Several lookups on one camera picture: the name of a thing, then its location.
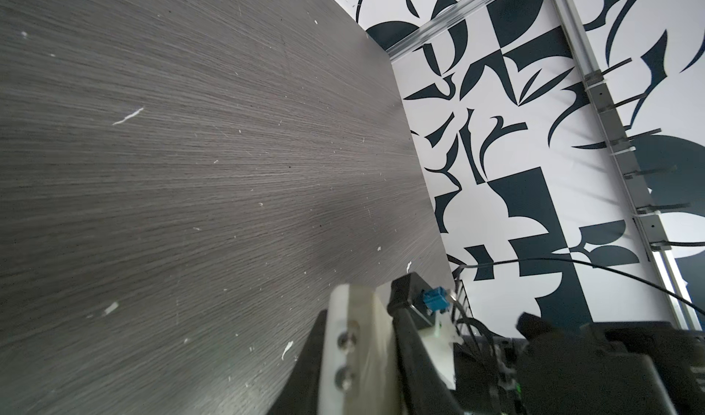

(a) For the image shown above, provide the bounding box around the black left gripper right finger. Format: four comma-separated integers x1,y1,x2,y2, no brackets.
392,308,463,415

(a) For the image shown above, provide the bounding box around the grey wall hook rail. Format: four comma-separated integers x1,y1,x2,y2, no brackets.
583,58,704,255

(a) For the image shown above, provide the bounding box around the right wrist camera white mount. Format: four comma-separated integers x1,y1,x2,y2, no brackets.
387,272,463,390

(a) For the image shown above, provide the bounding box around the aluminium cage frame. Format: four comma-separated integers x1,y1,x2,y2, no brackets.
392,0,704,329

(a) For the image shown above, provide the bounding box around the white remote control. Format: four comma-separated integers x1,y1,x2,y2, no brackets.
317,284,402,415

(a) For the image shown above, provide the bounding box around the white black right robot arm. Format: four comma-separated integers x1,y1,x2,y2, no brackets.
453,255,704,414

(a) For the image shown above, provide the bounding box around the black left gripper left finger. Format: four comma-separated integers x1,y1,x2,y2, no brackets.
267,310,328,415

